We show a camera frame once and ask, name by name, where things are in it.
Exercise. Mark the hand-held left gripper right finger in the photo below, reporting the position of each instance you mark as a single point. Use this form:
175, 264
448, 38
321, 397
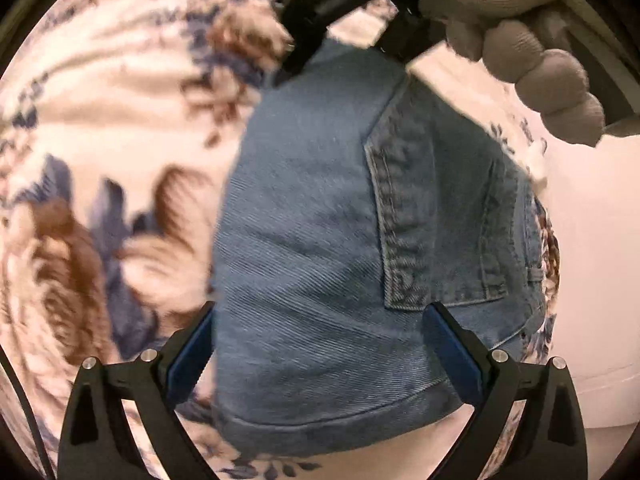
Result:
457, 355

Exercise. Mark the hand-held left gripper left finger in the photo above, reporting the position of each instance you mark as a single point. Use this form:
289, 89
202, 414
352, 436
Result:
187, 355

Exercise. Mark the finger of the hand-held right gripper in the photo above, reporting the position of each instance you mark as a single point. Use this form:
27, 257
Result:
302, 25
412, 35

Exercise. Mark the blue denim pants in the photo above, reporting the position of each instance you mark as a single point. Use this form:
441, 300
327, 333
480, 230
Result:
300, 235

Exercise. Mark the person's right hand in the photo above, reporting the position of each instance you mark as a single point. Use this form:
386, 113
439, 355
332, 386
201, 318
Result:
520, 25

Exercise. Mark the white sheet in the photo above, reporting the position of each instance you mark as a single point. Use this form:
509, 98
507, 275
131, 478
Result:
595, 260

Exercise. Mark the floral fleece blanket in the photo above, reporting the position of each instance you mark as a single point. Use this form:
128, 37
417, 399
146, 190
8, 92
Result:
100, 110

